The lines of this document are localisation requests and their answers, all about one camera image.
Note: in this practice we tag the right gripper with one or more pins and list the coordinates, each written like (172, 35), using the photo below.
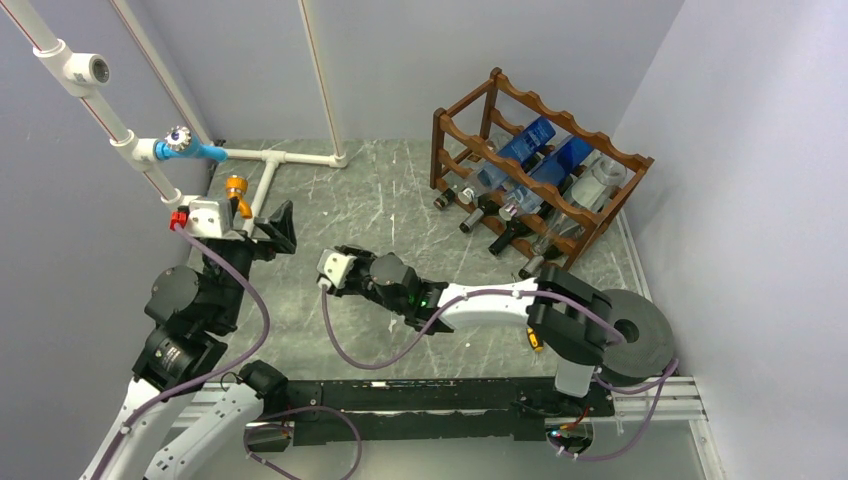
(364, 256)

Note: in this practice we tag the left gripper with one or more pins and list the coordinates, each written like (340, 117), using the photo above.
(279, 227)

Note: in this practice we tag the labelled dark wine bottle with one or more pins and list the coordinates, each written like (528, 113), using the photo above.
(485, 207)

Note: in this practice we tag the dark green wine bottle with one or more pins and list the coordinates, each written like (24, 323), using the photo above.
(532, 267)

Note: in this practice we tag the wooden wine rack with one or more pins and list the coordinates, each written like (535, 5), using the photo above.
(545, 185)

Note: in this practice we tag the clear stoppered glass bottle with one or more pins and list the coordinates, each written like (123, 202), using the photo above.
(554, 169)

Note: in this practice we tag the blue square bottle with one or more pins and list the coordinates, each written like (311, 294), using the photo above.
(521, 148)

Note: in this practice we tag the clear tall bottle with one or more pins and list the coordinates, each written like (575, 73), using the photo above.
(591, 192)

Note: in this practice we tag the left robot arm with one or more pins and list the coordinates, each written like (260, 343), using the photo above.
(193, 311)

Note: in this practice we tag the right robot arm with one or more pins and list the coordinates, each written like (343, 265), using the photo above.
(567, 314)

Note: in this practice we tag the orange brass tap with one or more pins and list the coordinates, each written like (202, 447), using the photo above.
(236, 187)

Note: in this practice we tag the blue tap valve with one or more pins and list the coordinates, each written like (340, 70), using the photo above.
(180, 142)

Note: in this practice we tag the yellow black screwdriver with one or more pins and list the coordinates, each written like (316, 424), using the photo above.
(534, 340)

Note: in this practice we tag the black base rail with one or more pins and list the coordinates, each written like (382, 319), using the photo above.
(518, 408)

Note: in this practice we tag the white pvc pipe frame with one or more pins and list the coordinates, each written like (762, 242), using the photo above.
(83, 75)

